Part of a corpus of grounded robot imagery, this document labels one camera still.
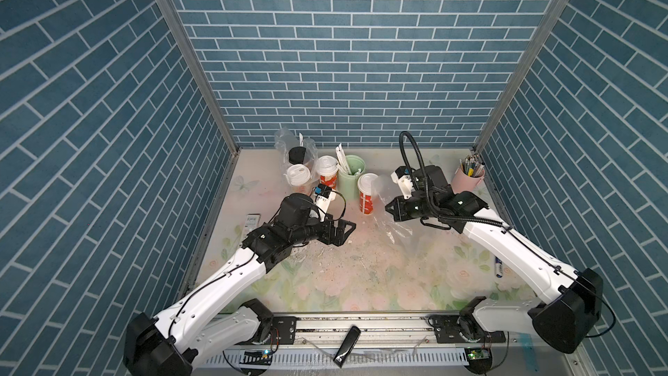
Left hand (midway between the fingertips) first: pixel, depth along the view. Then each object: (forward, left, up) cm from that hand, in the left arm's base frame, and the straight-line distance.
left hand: (350, 224), depth 72 cm
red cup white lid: (+24, +8, -4) cm, 26 cm away
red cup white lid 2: (+16, -6, -3) cm, 18 cm away
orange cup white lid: (+20, +18, -4) cm, 27 cm away
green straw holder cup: (+23, +1, -11) cm, 25 cm away
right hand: (+6, -11, -1) cm, 13 cm away
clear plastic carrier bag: (+31, +23, +3) cm, 39 cm away
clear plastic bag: (-1, -17, -4) cm, 18 cm away
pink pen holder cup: (+26, -44, -13) cm, 53 cm away
